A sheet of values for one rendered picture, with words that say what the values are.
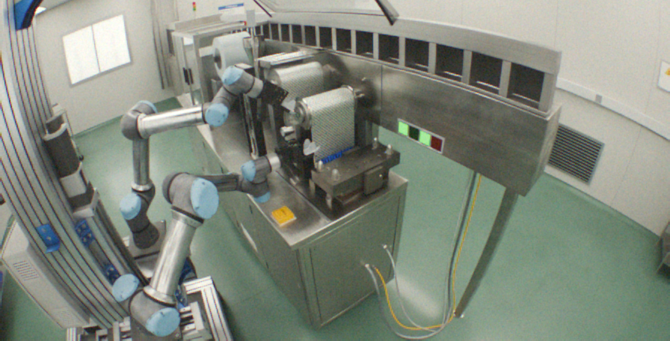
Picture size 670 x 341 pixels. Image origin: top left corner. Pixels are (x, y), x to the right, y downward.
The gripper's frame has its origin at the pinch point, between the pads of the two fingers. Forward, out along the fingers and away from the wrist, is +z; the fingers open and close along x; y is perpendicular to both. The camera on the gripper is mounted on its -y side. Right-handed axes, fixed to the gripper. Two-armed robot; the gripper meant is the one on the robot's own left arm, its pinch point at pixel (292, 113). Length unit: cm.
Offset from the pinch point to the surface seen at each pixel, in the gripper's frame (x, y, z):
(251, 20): 50, 34, -20
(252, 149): 39, -29, 14
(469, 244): -49, -24, 168
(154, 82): 548, -82, 21
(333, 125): -8.2, 4.2, 17.5
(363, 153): -16.8, -0.6, 34.9
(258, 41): 63, 28, -4
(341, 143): -8.1, -1.4, 27.2
